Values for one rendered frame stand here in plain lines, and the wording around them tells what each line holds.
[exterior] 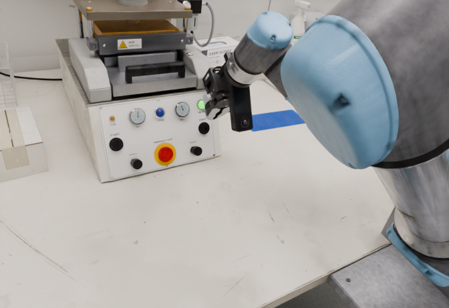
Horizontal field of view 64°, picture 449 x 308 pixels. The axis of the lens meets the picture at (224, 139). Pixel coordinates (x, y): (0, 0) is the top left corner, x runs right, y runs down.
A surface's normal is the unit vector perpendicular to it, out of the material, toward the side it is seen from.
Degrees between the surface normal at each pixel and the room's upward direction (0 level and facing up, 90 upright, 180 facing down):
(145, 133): 65
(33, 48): 90
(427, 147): 102
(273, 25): 35
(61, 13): 90
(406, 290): 0
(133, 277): 0
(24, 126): 2
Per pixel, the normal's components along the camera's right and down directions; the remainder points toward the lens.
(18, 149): 0.54, 0.49
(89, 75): 0.40, -0.29
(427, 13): -0.24, -0.13
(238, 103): 0.47, 0.12
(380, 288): 0.12, -0.83
